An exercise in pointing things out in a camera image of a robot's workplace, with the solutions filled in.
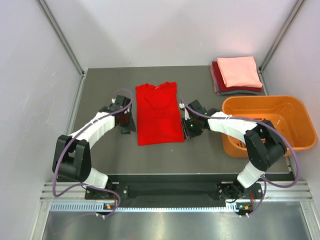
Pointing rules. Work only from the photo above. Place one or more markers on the right aluminium frame post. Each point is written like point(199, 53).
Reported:
point(298, 5)

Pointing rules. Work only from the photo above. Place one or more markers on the left aluminium frame post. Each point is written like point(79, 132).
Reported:
point(60, 35)

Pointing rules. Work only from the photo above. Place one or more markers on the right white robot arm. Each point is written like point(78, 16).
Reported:
point(263, 145)

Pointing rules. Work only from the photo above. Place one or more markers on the folded dark red t shirt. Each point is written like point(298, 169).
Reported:
point(222, 85)

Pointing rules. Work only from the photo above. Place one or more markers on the aluminium rail profile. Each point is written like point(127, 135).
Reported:
point(299, 192)

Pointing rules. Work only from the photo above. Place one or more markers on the aluminium frame post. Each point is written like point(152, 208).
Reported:
point(298, 5)
point(60, 35)

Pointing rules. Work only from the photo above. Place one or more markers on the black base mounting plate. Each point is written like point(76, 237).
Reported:
point(145, 181)

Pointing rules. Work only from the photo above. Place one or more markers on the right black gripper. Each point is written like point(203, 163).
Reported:
point(189, 133)

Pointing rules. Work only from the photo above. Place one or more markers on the folded pink t shirt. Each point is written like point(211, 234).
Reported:
point(239, 71)

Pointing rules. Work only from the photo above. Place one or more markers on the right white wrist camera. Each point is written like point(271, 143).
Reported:
point(182, 107)

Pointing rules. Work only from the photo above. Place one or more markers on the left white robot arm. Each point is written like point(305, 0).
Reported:
point(72, 156)

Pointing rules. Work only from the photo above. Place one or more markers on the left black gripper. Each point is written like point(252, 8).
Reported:
point(130, 126)

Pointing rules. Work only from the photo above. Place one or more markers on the orange plastic basket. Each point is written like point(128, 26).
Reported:
point(288, 115)

